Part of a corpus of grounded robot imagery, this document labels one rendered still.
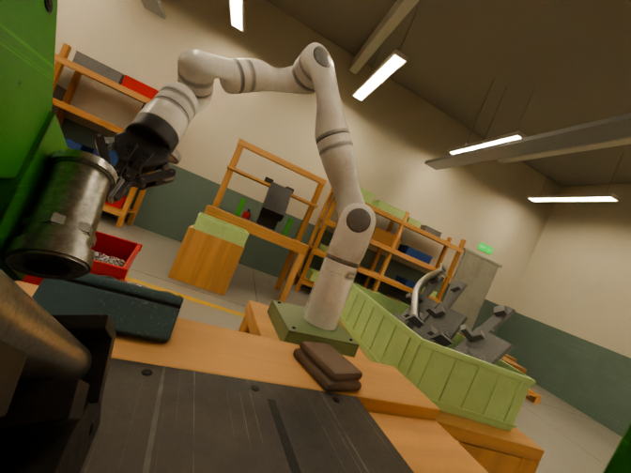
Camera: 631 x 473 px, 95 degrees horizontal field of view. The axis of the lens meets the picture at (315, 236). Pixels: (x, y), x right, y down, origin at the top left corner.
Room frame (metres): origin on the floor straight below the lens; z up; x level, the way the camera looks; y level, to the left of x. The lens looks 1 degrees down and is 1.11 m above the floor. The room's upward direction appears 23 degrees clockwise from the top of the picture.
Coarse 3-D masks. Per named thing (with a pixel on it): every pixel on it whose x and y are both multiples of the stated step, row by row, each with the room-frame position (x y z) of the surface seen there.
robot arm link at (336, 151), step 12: (324, 144) 0.74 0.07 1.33; (336, 144) 0.72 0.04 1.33; (348, 144) 0.74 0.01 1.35; (324, 156) 0.74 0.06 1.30; (336, 156) 0.73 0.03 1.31; (348, 156) 0.74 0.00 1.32; (324, 168) 0.77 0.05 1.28; (336, 168) 0.75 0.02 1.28; (348, 168) 0.75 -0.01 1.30; (336, 180) 0.77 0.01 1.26; (348, 180) 0.77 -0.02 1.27; (336, 192) 0.79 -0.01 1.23; (348, 192) 0.78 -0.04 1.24; (360, 192) 0.79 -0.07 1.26; (336, 204) 0.80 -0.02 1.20; (348, 204) 0.79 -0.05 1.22
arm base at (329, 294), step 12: (324, 264) 0.74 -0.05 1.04; (336, 264) 0.72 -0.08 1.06; (324, 276) 0.73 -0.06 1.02; (336, 276) 0.72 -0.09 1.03; (348, 276) 0.72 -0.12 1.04; (312, 288) 0.79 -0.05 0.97; (324, 288) 0.72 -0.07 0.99; (336, 288) 0.72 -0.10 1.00; (348, 288) 0.74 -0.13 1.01; (312, 300) 0.74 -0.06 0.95; (324, 300) 0.72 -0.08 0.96; (336, 300) 0.72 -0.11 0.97; (312, 312) 0.73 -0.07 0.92; (324, 312) 0.72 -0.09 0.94; (336, 312) 0.73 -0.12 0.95; (312, 324) 0.72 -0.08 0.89; (324, 324) 0.72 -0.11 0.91; (336, 324) 0.74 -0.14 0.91
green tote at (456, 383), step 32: (352, 288) 1.30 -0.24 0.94; (352, 320) 1.18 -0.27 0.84; (384, 320) 0.97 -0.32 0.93; (384, 352) 0.89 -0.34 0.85; (416, 352) 0.77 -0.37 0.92; (448, 352) 0.78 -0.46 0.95; (416, 384) 0.78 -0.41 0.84; (448, 384) 0.80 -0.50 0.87; (480, 384) 0.82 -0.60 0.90; (512, 384) 0.84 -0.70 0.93; (480, 416) 0.83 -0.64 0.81; (512, 416) 0.86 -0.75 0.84
